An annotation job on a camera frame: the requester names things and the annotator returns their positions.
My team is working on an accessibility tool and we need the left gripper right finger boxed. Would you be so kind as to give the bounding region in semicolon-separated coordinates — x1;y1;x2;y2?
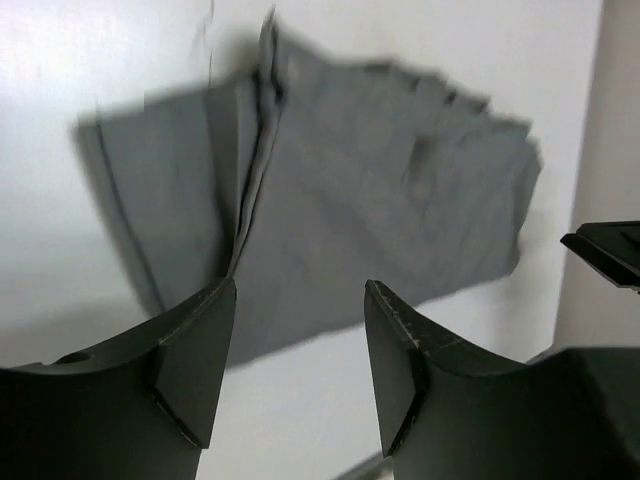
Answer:
364;281;639;479

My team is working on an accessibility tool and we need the grey pleated skirt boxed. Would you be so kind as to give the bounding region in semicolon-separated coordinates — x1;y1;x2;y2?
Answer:
76;17;542;367

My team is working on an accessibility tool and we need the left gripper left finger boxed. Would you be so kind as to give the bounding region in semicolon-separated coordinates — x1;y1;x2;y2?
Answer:
1;278;236;479

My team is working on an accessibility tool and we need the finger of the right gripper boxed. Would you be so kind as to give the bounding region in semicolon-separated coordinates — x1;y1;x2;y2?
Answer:
560;220;640;293

